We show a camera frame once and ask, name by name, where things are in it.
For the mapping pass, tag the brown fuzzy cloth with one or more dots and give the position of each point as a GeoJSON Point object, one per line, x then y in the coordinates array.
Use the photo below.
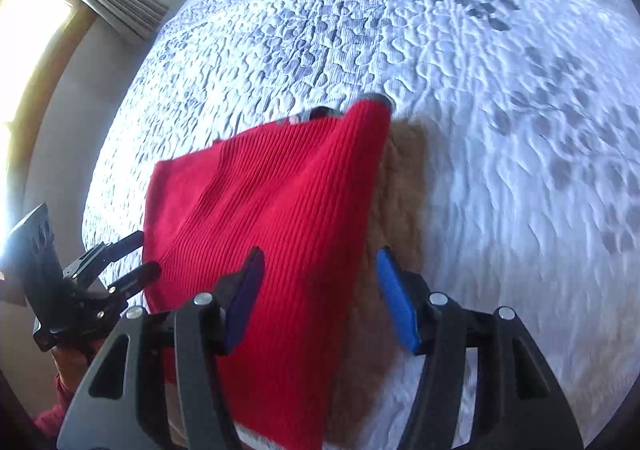
{"type": "Point", "coordinates": [395, 210]}

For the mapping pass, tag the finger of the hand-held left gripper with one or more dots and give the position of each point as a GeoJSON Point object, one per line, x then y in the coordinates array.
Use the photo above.
{"type": "Point", "coordinates": [112, 250]}
{"type": "Point", "coordinates": [137, 277]}

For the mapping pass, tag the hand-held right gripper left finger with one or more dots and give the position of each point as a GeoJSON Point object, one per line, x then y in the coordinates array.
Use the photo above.
{"type": "Point", "coordinates": [245, 310]}

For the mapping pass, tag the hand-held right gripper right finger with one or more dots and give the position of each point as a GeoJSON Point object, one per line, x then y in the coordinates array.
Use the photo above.
{"type": "Point", "coordinates": [397, 305]}

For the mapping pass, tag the person's left forearm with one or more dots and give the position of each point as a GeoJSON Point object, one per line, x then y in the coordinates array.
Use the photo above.
{"type": "Point", "coordinates": [57, 395]}

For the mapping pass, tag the red knit sweater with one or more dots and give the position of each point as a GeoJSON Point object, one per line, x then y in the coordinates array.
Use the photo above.
{"type": "Point", "coordinates": [280, 210]}

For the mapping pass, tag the bright window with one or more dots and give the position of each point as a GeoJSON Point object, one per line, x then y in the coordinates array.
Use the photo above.
{"type": "Point", "coordinates": [25, 79]}

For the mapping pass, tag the quilted leaf-print bedspread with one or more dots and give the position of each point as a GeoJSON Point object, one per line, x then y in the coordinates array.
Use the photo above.
{"type": "Point", "coordinates": [500, 129]}

